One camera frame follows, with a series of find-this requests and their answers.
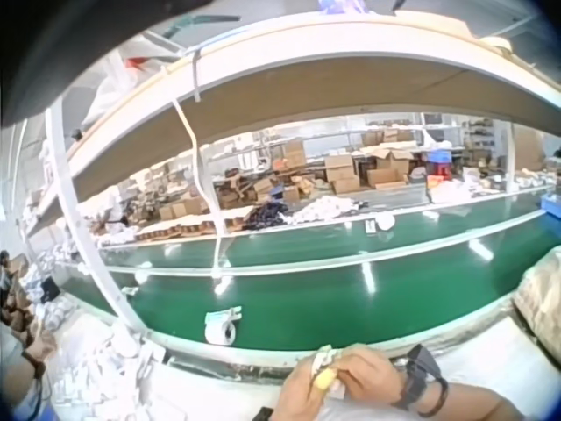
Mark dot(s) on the small white label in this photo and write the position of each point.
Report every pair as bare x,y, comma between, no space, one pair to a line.
370,227

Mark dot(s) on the heap of cardboard cartons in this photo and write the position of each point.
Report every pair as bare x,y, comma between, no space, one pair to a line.
307,175

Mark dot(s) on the small white packet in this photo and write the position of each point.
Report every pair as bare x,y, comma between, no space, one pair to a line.
130,291

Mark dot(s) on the blue plastic crate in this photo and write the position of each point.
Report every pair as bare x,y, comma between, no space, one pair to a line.
552,205

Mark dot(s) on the small white fabric item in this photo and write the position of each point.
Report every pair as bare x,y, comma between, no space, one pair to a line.
326,357

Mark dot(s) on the heap of white items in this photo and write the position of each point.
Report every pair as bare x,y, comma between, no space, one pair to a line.
101,364

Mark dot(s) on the green conveyor belt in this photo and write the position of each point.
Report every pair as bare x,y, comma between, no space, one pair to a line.
333,302

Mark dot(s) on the dark fabric heap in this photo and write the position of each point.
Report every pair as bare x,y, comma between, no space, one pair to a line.
267,217

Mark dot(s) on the white overhead shelf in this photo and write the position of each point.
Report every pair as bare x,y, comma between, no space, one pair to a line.
280,96

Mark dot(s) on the white round item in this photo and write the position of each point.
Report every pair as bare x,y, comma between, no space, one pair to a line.
386,222

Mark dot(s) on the pile of white fabric pieces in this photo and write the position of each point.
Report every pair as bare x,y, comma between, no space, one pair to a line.
324,209

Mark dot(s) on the person's right hand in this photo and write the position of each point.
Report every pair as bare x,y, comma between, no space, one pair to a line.
372,377

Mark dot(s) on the white packaged item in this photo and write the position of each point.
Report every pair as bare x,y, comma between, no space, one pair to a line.
221,326

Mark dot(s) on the white upright post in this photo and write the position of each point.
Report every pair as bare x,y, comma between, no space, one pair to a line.
83,219

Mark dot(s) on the clear plastic bag of goods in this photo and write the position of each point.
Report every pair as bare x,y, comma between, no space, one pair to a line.
541,302

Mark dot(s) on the person's left hand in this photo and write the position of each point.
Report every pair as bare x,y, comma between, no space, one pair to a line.
298,394

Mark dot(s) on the black device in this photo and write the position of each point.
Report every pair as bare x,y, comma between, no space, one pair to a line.
50,290

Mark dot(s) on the person's right fingers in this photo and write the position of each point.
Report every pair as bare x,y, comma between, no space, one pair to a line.
350,361

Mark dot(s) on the black wrist band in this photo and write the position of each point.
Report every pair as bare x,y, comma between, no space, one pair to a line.
263,414
418,381

